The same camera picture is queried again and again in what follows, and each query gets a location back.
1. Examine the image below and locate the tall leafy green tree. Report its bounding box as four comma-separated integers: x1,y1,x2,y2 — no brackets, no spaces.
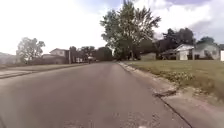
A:
99,0,162,62

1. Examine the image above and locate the grey asphalt road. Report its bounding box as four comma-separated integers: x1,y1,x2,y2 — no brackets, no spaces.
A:
0,61,193,128

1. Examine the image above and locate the grass lawn with dry patches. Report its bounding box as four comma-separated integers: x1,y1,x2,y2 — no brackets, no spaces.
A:
123,59,224,101

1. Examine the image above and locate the brown house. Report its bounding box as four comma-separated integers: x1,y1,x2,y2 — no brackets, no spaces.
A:
40,47,72,65

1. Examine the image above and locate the clump of dark trees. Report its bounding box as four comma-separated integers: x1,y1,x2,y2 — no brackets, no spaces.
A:
69,45,114,64
153,27,216,54

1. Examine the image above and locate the pale concrete kerb strip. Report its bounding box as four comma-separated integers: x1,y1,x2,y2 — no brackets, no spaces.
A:
117,61,224,128

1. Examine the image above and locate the white house with grey roof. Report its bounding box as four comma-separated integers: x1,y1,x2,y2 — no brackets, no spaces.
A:
160,42,224,62

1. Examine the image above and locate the pale concrete driveway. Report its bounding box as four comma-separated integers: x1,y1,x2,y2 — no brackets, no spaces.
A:
0,69,36,80

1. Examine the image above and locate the narrow grass verge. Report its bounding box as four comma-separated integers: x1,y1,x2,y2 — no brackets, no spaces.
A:
0,62,91,72

